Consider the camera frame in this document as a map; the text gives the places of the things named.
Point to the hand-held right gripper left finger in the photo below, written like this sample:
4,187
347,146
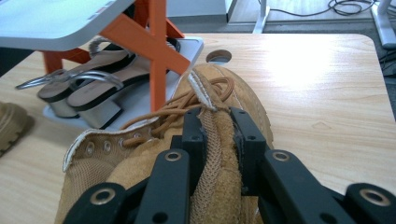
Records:
194,140

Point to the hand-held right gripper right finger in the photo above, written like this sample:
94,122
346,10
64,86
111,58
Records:
249,143

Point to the tan suede lace-up boot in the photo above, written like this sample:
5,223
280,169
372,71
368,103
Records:
12,124
140,168

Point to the black silver heeled sandal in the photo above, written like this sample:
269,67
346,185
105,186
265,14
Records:
96,60
102,93

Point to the white shoe rack orange legs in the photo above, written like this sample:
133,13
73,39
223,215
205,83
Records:
53,25

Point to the white cabinet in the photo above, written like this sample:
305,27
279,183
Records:
199,9

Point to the white metal desk frame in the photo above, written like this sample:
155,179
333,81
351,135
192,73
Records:
384,25

